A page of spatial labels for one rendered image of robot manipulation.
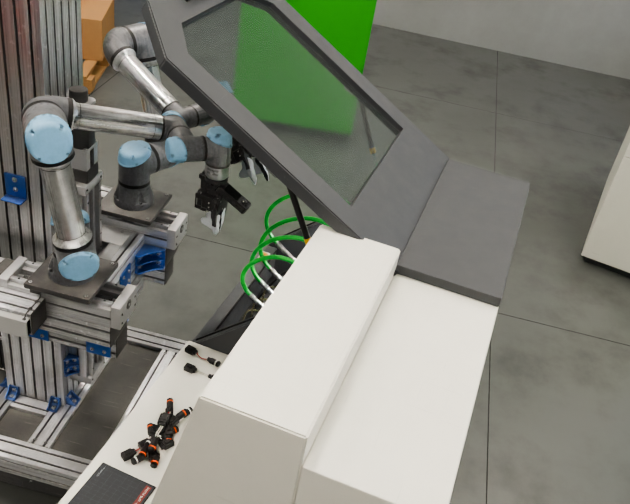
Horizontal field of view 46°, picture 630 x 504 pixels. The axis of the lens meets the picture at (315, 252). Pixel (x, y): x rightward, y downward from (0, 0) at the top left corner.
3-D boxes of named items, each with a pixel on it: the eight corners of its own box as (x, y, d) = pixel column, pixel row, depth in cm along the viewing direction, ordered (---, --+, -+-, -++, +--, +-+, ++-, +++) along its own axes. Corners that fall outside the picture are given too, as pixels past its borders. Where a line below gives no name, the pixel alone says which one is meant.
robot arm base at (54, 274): (39, 279, 239) (37, 254, 234) (62, 254, 252) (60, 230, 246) (83, 291, 238) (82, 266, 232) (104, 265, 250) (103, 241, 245)
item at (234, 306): (263, 277, 299) (267, 244, 290) (273, 280, 298) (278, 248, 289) (190, 374, 249) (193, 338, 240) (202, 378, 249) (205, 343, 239)
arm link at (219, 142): (201, 125, 221) (229, 123, 224) (199, 157, 227) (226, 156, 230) (209, 137, 215) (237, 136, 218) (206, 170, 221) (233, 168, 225)
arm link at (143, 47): (140, 172, 286) (110, 26, 266) (170, 162, 296) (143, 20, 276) (160, 175, 279) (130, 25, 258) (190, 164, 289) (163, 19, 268)
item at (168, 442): (161, 402, 213) (162, 388, 209) (195, 415, 210) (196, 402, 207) (118, 459, 194) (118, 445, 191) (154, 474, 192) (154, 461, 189)
